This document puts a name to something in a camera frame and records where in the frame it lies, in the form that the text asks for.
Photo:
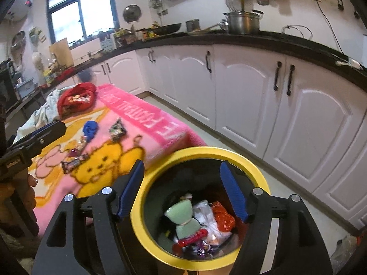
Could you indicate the grey metal cup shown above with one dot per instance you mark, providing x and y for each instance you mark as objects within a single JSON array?
[{"x": 192, "y": 25}]

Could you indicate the white kitchen cabinets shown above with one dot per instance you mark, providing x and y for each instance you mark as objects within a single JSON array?
[{"x": 315, "y": 120}]

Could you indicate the wooden cutting board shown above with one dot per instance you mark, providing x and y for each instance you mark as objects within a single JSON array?
[{"x": 61, "y": 51}]

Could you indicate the black kitchen countertop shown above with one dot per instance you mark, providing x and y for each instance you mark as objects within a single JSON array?
[{"x": 286, "y": 44}]

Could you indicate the white hanging bag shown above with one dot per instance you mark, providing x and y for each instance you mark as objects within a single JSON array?
[{"x": 37, "y": 61}]

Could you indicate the shiny dark snack wrapper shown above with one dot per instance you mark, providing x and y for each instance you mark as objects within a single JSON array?
[{"x": 117, "y": 131}]

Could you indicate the dark long snack wrapper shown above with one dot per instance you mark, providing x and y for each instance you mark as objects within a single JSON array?
[{"x": 73, "y": 164}]

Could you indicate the light blue cloth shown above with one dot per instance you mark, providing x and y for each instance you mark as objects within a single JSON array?
[{"x": 46, "y": 111}]

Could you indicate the blue crumpled item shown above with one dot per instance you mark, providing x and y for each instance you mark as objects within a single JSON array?
[{"x": 90, "y": 129}]

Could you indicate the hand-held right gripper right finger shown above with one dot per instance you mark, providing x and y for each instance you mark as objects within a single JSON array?
[{"x": 233, "y": 194}]

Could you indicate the yellow purple candy wrapper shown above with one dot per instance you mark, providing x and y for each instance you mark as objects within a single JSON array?
[{"x": 80, "y": 146}]

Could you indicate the black microwave oven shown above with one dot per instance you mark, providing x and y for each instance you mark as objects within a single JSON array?
[{"x": 7, "y": 88}]

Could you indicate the pink yellow printed blanket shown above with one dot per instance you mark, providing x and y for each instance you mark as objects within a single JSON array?
[{"x": 160, "y": 126}]

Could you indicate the white water heater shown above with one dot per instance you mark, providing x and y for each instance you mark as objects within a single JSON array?
[{"x": 17, "y": 5}]

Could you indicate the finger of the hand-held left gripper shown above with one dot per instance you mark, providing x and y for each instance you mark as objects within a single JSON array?
[{"x": 48, "y": 133}]

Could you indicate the large steel pot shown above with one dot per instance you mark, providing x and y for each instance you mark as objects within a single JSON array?
[{"x": 243, "y": 23}]

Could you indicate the white charger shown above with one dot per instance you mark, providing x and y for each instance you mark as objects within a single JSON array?
[{"x": 348, "y": 62}]

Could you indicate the steel pot lid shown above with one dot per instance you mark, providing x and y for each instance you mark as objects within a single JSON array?
[{"x": 132, "y": 13}]

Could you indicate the black wok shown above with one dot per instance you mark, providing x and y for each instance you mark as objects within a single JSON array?
[{"x": 166, "y": 28}]

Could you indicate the red plastic bag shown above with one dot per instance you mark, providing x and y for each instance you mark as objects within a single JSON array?
[{"x": 225, "y": 220}]

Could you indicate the row of condiment bottles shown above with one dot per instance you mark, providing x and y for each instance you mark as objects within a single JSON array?
[{"x": 126, "y": 35}]

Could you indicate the pale utensil holder box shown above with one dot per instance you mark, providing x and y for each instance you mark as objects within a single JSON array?
[{"x": 107, "y": 42}]

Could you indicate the yellow-rimmed black bin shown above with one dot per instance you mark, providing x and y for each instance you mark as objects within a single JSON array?
[{"x": 200, "y": 151}]

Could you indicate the steel colander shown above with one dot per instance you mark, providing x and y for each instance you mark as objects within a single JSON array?
[{"x": 18, "y": 40}]

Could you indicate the clear plastic bag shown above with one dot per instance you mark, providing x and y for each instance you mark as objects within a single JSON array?
[{"x": 344, "y": 250}]

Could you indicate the green bow-shaped sponge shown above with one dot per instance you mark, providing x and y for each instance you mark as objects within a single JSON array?
[{"x": 180, "y": 214}]

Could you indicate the colourful candy can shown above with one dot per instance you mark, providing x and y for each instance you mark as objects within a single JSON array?
[{"x": 190, "y": 237}]

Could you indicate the person's left hand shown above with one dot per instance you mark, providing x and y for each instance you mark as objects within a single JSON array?
[{"x": 31, "y": 190}]

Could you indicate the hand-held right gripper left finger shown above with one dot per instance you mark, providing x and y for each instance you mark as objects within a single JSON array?
[{"x": 130, "y": 194}]

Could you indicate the blue-framed window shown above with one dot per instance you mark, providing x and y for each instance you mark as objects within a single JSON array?
[{"x": 80, "y": 8}]

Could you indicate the grey plastic box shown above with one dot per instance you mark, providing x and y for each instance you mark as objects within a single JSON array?
[{"x": 25, "y": 87}]

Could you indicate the white plastic bag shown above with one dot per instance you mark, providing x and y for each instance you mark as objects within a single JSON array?
[{"x": 205, "y": 213}]

